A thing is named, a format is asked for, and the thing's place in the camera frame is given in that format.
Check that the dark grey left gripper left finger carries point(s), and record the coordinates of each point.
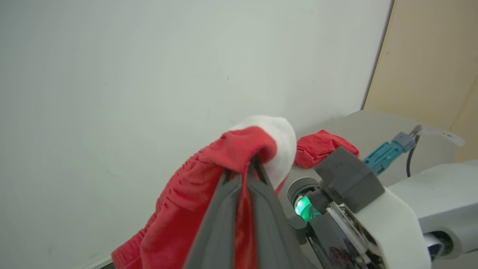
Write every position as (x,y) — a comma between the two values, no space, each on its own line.
(218,231)

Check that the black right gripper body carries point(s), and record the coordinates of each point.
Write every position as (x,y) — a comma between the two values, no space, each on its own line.
(332,246)

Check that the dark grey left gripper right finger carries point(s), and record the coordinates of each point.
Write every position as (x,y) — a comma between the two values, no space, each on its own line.
(272,231)

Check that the red garment with white stripes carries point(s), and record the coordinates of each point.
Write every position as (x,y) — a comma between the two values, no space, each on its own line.
(179,209)
(321,147)

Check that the grey fabric sofa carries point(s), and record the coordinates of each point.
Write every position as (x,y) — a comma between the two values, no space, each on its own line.
(373,127)

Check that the beige partition panel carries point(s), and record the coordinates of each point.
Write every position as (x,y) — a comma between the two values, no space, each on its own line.
(429,56)

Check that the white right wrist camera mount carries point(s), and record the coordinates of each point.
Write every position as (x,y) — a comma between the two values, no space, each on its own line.
(396,231)

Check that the dark grey right wrist camera box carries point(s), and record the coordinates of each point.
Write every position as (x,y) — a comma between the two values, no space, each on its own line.
(347,179)

